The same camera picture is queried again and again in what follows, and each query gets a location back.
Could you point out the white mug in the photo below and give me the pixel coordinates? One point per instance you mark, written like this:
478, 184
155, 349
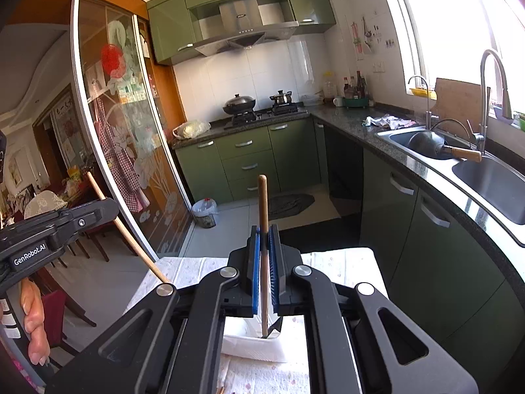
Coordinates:
338, 101

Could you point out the steel pot with lid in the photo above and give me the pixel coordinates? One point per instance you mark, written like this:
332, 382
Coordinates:
281, 98

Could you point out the person's left hand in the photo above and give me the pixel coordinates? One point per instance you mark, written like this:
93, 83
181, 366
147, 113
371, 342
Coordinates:
35, 316

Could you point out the brown wooden chopstick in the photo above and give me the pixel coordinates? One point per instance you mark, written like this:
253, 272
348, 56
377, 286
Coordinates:
263, 205

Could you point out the group of condiment bottles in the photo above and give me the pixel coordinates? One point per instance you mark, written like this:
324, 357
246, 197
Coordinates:
356, 86

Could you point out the dark floor mat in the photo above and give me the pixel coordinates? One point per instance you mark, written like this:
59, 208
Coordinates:
289, 206

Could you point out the tall steel faucet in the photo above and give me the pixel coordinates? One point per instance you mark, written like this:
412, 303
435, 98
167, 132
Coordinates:
492, 82

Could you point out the chair with white cover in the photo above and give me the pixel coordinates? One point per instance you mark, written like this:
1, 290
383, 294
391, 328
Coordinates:
45, 204

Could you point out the green lower kitchen cabinets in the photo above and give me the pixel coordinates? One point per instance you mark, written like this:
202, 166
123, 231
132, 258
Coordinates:
246, 164

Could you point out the kitchen window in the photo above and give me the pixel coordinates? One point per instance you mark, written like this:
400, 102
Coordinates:
463, 20

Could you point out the dark granite kitchen countertop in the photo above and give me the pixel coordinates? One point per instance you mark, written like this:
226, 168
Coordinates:
352, 125

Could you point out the black gas stove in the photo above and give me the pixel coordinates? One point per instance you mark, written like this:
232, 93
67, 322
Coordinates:
266, 114

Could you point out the dark wooden dining chair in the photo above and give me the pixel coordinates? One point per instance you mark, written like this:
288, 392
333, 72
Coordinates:
96, 246

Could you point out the light bamboo chopstick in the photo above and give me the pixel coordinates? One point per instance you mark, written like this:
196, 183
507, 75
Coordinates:
139, 245

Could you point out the black wok with lid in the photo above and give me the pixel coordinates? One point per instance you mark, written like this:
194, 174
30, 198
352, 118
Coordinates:
239, 104

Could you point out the crumpled dish rag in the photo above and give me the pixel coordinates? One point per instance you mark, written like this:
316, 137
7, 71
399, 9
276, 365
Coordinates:
389, 122

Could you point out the green condiment tray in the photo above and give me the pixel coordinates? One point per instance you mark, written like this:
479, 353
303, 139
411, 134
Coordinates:
356, 103

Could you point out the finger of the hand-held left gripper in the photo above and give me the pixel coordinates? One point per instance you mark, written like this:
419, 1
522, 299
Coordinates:
88, 217

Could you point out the white plastic utensil holder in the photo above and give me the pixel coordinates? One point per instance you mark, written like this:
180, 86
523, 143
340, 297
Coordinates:
254, 349

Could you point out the green plastic basket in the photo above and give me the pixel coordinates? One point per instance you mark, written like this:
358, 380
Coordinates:
522, 122

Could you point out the steel range hood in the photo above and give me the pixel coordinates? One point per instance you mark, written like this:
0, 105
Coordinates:
246, 28

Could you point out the steel double sink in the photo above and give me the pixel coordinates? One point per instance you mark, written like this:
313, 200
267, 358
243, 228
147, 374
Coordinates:
492, 188

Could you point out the white wall socket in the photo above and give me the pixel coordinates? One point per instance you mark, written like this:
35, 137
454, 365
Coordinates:
380, 67

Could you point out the etched glass sliding door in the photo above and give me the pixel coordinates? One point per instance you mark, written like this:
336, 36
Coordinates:
123, 152

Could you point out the trash bin with liner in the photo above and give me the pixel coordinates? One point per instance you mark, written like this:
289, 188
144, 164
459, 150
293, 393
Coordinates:
204, 212

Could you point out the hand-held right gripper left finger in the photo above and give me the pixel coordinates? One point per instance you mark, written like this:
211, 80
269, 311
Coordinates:
256, 279

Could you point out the green kitchen cabinets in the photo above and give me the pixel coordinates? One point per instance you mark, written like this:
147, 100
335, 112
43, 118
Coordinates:
172, 33
246, 164

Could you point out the wooden cutting board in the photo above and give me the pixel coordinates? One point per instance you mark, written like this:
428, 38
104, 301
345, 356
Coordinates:
459, 102

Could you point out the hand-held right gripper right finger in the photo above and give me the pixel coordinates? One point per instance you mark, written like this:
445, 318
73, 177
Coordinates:
274, 279

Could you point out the person's pink patterned clothing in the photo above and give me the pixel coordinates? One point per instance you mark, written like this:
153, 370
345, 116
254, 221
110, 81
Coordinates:
26, 371

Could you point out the white floral tablecloth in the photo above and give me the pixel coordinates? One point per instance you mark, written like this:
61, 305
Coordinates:
266, 377

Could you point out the red checked apron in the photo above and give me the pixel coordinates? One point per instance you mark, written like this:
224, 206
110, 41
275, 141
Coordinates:
123, 164

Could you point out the green upper kitchen cabinets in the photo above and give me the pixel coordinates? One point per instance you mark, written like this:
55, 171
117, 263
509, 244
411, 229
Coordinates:
172, 33

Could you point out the clear plastic jar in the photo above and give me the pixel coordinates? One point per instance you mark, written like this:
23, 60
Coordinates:
329, 86

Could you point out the stacked plastic containers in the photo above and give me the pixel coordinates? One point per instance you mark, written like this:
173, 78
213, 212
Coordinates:
312, 99

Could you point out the small steel faucet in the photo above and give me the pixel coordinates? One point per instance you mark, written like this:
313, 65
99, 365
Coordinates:
428, 102

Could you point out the hanging wall scroll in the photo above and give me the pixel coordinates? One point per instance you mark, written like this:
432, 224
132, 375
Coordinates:
69, 131

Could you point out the wall hooks with kitchen tools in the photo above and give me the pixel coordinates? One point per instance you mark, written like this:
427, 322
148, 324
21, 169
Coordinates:
365, 37

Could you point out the yellow sponge holder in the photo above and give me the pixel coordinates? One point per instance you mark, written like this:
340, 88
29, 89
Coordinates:
422, 92

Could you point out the white plastic bag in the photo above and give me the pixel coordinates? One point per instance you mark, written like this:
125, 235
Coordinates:
190, 130

